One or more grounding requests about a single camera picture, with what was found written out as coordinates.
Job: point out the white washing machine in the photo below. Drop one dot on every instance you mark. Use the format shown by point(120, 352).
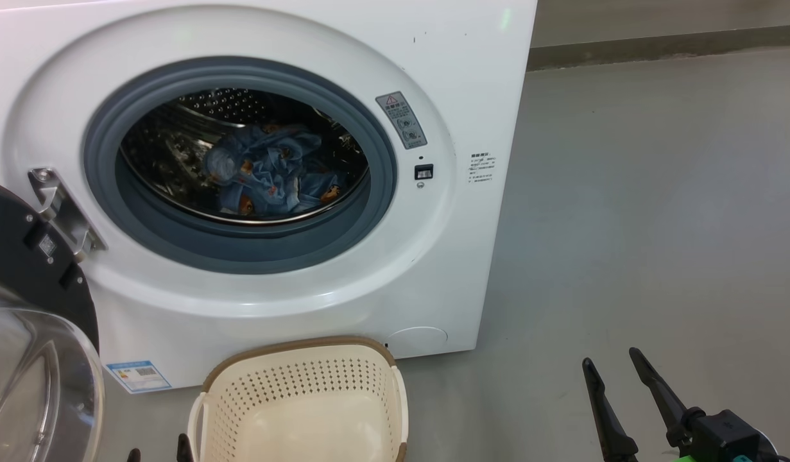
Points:
point(433, 256)

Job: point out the black door latch slot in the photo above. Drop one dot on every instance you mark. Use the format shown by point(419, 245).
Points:
point(423, 172)

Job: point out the small printed text sticker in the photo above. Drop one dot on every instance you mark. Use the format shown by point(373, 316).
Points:
point(482, 168)

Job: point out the round white filter cover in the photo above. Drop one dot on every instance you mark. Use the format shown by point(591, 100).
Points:
point(417, 340)

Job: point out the cream perforated laundry basket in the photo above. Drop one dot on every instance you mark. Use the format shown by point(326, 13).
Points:
point(305, 417)

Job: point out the silver metal door hinge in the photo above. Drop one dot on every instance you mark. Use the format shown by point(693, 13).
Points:
point(61, 212)

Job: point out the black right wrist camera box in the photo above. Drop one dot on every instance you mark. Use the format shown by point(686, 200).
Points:
point(728, 433)

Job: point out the black round glass washer door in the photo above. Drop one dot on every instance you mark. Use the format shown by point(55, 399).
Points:
point(16, 244)

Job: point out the blue cartoon print garment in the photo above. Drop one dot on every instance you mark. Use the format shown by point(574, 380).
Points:
point(266, 167)

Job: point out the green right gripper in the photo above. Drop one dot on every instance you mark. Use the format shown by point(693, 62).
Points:
point(686, 459)

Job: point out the blue energy label sticker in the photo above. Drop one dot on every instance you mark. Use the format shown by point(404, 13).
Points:
point(138, 376)

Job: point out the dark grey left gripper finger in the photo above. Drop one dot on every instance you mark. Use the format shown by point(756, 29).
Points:
point(184, 450)
point(134, 455)

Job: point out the grey warning sticker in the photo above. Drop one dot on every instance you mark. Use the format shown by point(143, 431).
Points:
point(401, 120)

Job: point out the grey rubber door gasket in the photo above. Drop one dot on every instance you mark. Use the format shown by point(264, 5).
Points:
point(240, 253)

